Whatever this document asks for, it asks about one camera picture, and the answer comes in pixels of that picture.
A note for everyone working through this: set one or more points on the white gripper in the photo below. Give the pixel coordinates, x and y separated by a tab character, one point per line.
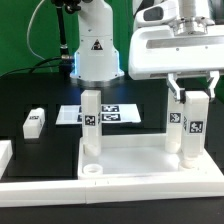
156	51

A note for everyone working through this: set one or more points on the white desk top tray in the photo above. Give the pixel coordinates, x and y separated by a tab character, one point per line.
142	158

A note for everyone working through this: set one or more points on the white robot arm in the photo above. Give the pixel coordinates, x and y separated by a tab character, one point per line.
97	61

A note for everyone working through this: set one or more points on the white marker sheet with tags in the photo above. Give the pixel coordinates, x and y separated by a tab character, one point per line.
110	113

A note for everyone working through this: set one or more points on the white L-shaped fence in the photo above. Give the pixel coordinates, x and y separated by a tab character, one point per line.
23	194

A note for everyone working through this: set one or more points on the white block left edge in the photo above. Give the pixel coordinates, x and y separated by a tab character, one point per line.
5	155

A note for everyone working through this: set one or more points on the black camera stand pole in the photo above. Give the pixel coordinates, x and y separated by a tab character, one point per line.
70	6

